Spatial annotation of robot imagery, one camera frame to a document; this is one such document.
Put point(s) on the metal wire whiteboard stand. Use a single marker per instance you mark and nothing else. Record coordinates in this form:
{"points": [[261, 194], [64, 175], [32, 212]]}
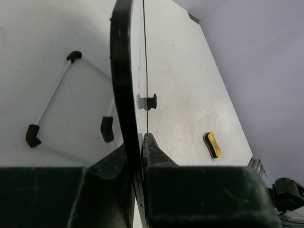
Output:
{"points": [[78, 120]]}

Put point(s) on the right blue table label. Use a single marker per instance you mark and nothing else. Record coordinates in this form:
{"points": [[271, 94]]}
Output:
{"points": [[193, 18]]}

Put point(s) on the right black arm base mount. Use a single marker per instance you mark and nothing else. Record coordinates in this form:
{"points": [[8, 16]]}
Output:
{"points": [[286, 195]]}

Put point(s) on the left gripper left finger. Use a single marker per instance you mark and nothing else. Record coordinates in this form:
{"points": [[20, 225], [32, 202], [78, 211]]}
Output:
{"points": [[100, 196]]}

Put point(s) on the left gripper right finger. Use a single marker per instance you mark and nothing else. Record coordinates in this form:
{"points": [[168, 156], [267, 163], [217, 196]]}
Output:
{"points": [[202, 196]]}

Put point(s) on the small black-framed whiteboard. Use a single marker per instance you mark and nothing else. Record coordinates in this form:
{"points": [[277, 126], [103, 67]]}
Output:
{"points": [[129, 79]]}

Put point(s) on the aluminium table frame rail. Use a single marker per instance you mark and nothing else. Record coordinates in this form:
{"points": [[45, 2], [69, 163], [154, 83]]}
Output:
{"points": [[257, 166]]}

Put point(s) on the yellow black whiteboard eraser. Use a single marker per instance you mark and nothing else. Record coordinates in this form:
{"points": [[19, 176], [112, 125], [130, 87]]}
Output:
{"points": [[211, 143]]}

